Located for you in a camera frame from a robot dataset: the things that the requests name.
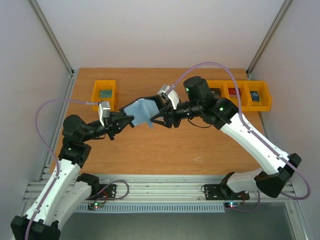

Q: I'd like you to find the blue card in bin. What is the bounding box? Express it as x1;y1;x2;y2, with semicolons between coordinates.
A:
250;91;260;103

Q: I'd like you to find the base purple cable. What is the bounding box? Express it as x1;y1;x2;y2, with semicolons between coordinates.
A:
95;179;130;202
228;190;261;213

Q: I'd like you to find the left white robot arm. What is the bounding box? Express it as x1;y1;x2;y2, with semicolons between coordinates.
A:
10;112;134;240

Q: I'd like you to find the green card in bin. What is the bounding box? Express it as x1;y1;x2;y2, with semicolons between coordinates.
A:
99;89;113;99

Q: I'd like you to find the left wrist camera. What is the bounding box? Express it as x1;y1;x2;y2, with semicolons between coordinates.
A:
98;100;111;126

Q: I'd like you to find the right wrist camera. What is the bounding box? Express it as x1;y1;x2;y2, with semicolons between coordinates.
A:
157;85;181;110

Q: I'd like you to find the grey slotted cable duct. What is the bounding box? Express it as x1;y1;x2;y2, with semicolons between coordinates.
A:
75;202;225;214

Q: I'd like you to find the yellow bin with red card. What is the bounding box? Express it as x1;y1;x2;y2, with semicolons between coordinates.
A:
225;80;251;112

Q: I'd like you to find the aluminium rail frame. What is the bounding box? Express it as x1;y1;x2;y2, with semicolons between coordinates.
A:
22;173;292;203

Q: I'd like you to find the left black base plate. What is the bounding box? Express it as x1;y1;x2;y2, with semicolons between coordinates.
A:
86;183;117;201

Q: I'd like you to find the left yellow bin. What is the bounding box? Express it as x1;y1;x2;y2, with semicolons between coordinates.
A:
91;80;118;111

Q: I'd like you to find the yellow bin with black card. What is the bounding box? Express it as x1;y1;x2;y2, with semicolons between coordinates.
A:
207;80;228;99

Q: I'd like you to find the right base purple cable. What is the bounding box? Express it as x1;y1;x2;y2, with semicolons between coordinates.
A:
228;190;261;213

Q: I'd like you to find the black leather card holder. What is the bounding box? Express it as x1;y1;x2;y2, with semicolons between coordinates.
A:
119;95;165;129

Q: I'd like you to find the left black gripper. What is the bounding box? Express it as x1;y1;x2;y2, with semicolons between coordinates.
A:
81;111;134;142

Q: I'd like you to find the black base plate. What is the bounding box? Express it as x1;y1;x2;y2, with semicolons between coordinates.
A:
86;183;117;201
200;184;250;201

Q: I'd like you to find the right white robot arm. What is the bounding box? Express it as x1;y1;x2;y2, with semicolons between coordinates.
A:
150;76;302;199

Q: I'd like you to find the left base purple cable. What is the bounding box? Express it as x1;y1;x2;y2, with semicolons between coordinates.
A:
95;179;130;202

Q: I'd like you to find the yellow bin with blue card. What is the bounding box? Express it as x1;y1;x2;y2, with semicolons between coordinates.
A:
246;80;272;112

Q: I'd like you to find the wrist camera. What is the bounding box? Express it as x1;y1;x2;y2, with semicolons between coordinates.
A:
157;85;181;110
98;100;111;126

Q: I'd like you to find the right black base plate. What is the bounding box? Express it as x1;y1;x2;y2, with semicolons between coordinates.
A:
200;184;250;201

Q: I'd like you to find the black card in bin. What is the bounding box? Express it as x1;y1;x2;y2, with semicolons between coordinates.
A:
210;88;222;99

